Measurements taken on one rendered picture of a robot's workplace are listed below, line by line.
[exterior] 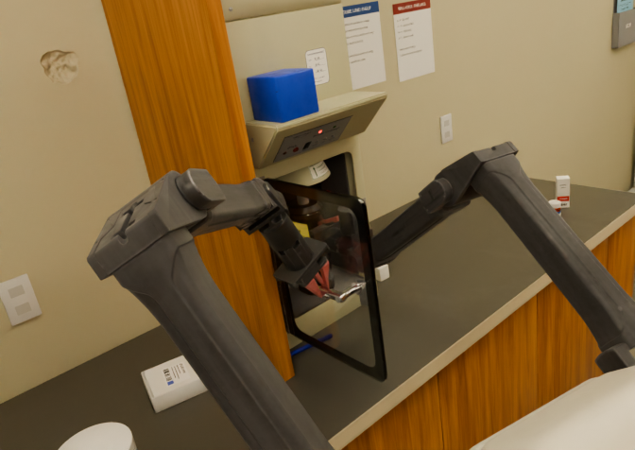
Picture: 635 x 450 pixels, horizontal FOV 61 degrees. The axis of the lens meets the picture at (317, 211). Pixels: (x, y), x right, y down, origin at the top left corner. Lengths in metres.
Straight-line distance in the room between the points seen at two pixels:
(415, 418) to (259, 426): 0.91
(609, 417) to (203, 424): 0.90
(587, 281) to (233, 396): 0.48
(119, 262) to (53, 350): 1.12
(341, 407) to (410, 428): 0.24
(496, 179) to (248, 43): 0.60
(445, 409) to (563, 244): 0.77
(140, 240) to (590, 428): 0.38
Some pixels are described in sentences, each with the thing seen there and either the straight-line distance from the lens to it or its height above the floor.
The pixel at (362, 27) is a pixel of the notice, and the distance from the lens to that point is 1.98.
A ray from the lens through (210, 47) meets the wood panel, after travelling 1.05.
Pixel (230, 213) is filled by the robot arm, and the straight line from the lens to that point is 0.69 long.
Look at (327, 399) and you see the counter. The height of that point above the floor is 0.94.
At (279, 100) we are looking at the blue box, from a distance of 1.08.
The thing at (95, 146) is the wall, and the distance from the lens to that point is 1.49.
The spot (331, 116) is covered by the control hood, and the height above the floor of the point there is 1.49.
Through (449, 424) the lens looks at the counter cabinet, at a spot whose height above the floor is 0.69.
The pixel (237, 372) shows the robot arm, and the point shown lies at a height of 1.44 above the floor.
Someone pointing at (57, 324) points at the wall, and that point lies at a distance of 1.57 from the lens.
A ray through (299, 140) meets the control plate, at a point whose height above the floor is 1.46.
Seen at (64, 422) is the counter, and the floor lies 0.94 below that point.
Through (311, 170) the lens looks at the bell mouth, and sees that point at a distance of 1.32.
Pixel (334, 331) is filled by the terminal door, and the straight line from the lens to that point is 1.19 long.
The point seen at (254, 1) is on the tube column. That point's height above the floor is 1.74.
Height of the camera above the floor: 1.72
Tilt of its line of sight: 21 degrees down
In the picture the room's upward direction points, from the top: 9 degrees counter-clockwise
